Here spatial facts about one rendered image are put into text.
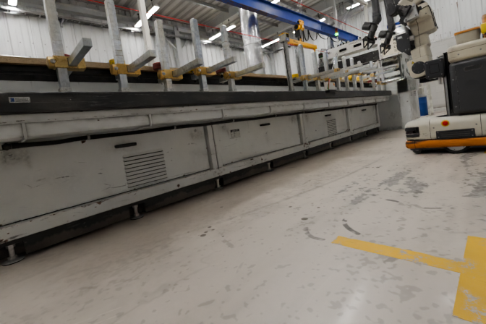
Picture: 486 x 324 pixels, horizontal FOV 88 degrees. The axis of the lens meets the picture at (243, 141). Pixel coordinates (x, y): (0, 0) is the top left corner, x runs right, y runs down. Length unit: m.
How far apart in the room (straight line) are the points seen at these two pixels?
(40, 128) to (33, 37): 7.87
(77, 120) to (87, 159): 0.30
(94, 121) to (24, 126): 0.25
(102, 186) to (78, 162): 0.18
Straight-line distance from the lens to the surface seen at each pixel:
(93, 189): 1.60
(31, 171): 1.55
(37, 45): 9.05
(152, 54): 1.23
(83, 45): 1.14
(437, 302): 0.77
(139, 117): 1.44
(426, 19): 2.81
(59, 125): 1.34
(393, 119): 5.35
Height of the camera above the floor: 0.43
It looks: 3 degrees down
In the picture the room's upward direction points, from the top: 9 degrees counter-clockwise
